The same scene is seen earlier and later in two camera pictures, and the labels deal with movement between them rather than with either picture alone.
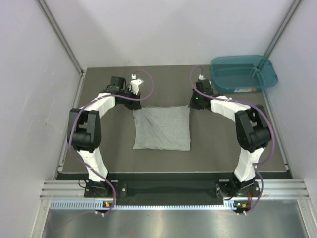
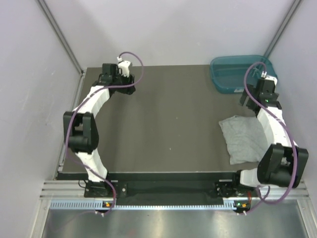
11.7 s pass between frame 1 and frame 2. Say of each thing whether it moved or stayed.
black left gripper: moved
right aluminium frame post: stayed
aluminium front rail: stayed
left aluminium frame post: stayed
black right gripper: moved
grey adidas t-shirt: moved
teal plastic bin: stayed
